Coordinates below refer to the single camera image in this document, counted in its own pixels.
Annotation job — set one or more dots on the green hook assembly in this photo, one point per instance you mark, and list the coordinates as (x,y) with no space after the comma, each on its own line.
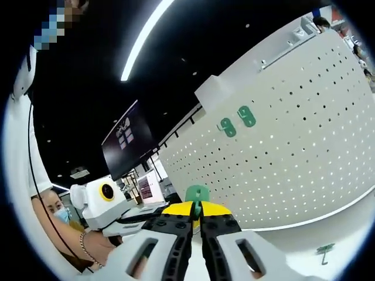
(197,193)
(249,118)
(230,130)
(324,249)

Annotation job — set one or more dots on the white partition block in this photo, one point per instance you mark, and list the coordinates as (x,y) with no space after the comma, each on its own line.
(216,93)

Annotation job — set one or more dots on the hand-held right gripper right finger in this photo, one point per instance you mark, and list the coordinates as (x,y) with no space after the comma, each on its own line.
(234,254)

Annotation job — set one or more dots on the white chest-worn device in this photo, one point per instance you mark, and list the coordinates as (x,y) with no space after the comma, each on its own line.
(23,76)

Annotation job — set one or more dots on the person's left hand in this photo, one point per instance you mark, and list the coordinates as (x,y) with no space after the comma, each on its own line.
(102,246)

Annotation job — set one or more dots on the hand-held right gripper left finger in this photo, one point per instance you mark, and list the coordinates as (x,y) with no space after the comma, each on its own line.
(152,251)

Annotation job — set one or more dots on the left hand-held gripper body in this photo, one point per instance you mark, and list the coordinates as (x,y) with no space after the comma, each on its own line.
(96,210)

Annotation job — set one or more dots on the large dark wall screen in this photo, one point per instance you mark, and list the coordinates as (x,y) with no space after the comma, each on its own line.
(129,140)

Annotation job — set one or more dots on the ceiling air conditioner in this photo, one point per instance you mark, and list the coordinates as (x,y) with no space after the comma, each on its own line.
(79,172)

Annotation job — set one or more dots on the white perforated mounting plate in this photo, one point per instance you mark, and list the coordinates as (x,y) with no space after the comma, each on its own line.
(293,161)

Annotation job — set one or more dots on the person's white shirt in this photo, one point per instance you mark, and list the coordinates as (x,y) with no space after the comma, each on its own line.
(20,146)

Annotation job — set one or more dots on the open white laptop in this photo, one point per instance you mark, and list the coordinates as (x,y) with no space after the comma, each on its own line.
(149,187)

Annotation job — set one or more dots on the long ceiling light strip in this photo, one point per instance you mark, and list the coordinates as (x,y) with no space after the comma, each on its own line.
(146,38)

